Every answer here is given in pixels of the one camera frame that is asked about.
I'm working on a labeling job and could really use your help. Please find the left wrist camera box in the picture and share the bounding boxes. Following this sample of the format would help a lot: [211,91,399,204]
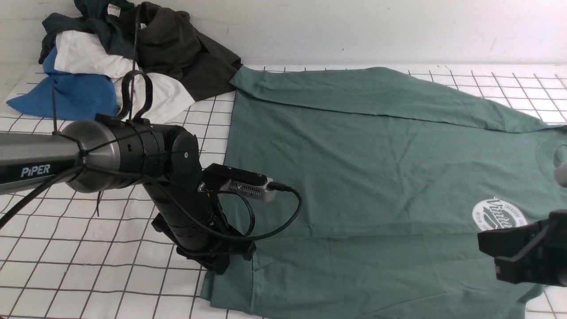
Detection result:
[197,163,277,202]

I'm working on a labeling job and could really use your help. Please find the white shirt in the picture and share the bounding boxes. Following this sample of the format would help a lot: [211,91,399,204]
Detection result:
[55,30,196,124]

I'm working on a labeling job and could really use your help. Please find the green long sleeve shirt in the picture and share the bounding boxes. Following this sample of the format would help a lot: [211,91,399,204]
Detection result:
[201,67,566,319]

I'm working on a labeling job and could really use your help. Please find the black camera cable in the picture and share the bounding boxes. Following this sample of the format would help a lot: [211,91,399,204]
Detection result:
[0,164,303,242]

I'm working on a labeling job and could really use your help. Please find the blue shirt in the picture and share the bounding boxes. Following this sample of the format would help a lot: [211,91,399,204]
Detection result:
[7,48,119,121]

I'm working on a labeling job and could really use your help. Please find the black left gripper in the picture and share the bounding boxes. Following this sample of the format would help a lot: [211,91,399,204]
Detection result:
[151,213,256,275]

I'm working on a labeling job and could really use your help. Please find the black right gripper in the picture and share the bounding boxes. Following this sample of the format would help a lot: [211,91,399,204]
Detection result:
[478,210,567,286]

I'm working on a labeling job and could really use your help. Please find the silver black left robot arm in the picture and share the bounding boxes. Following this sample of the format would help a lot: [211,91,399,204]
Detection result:
[1,115,267,274]

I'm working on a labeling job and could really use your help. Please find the white grid tablecloth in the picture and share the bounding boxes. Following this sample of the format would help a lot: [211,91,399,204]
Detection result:
[0,64,566,319]

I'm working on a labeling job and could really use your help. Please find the dark olive shirt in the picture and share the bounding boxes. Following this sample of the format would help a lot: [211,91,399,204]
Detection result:
[119,2,242,101]

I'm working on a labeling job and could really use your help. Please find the dark teal shirt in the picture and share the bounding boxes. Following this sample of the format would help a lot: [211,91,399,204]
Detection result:
[38,0,135,64]

